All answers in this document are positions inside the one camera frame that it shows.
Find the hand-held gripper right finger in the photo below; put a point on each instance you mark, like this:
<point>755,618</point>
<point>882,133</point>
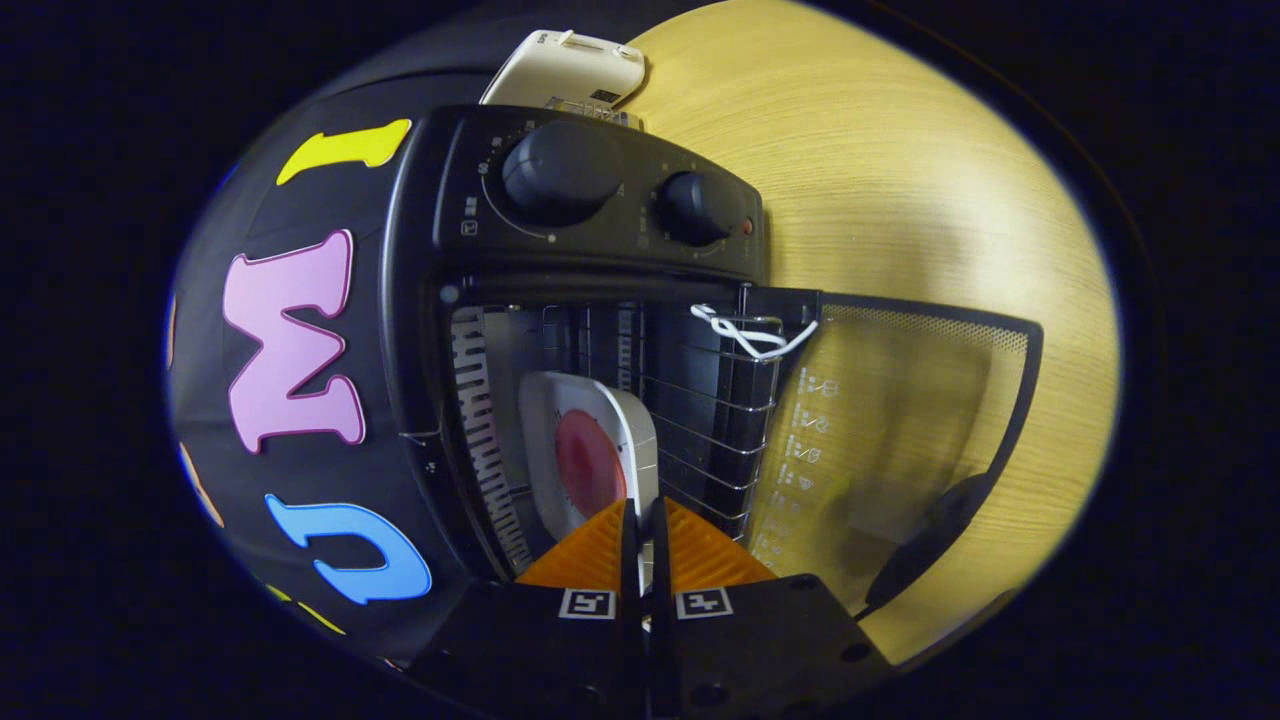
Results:
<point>740,660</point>

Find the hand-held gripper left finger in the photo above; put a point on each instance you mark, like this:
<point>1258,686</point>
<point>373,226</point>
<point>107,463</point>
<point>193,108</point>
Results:
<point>560,660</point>

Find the red meat slice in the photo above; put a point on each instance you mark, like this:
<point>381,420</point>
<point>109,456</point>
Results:
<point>590,460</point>

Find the white food tray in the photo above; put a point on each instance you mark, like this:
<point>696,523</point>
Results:
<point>560,395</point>

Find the black toaster oven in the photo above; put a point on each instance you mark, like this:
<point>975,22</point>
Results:
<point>560,175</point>

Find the white toaster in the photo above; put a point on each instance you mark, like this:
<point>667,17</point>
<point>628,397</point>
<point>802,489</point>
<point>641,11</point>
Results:
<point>570,70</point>

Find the glass jar with stick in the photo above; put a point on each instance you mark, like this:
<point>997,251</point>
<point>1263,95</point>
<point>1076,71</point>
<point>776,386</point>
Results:
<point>600,108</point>

